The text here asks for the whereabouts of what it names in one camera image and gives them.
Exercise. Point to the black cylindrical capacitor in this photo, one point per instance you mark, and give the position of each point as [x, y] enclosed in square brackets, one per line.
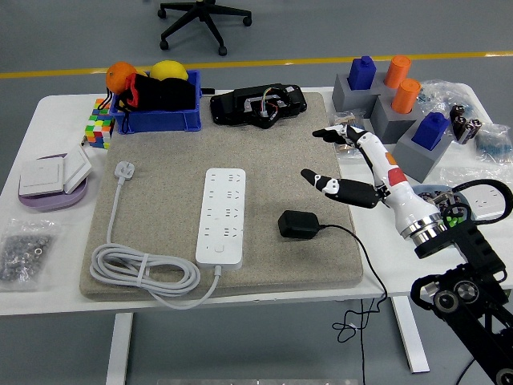
[461, 126]
[471, 130]
[457, 112]

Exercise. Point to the clear bag of metal nuts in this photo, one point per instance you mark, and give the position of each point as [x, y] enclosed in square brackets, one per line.
[24, 252]

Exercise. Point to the clear bag of blue resistors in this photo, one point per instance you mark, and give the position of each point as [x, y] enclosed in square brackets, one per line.
[495, 146]
[437, 94]

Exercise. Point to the black office chair base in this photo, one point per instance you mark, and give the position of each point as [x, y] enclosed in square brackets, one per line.
[200, 16]

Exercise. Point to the bag of taped resistors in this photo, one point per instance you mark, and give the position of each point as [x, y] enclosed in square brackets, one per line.
[342, 120]

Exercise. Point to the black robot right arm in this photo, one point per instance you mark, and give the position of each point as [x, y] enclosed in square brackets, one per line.
[477, 248]

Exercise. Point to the orange fruit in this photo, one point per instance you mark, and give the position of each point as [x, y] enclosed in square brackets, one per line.
[118, 76]

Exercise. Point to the multicolour puzzle cube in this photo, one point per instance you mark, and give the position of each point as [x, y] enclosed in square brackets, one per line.
[98, 128]

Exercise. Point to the flat white wall switch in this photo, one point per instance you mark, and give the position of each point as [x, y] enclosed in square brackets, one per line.
[40, 176]

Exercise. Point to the orange cylinder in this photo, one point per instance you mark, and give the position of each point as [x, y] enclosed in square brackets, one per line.
[405, 96]
[397, 72]

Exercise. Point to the blue plastic bin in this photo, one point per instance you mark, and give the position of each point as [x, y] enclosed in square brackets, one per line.
[160, 120]

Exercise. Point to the clear plastic bag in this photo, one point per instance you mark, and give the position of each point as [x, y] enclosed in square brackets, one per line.
[461, 174]

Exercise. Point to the black pouch with red trim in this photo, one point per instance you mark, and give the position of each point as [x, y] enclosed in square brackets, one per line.
[168, 96]

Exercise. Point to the grey-brown mat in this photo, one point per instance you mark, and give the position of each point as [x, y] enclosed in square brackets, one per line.
[168, 152]

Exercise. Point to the tilted white wall switch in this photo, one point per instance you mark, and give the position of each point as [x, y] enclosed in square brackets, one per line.
[76, 168]

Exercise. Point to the purple oval tray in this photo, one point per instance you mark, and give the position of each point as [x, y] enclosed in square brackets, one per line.
[52, 202]

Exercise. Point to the large yellow lemon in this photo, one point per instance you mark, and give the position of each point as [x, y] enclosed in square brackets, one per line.
[168, 70]

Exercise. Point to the white table leg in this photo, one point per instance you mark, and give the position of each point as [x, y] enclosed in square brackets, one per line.
[405, 333]
[118, 349]

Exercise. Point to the white wall socket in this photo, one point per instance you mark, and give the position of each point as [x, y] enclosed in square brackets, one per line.
[487, 200]

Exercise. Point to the small yellow fruit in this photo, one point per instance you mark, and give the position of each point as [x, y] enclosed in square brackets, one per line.
[141, 73]

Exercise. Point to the light blue plate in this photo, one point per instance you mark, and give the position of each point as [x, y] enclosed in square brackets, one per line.
[418, 187]

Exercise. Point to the black open electronic housing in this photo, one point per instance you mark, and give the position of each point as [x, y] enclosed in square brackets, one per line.
[228, 108]

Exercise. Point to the small black stick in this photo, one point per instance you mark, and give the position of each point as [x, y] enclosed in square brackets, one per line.
[208, 90]

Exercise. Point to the blue bottle-shaped block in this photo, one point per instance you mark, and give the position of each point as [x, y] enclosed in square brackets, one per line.
[429, 132]
[360, 74]

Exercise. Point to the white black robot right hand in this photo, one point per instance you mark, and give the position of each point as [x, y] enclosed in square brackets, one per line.
[409, 200]

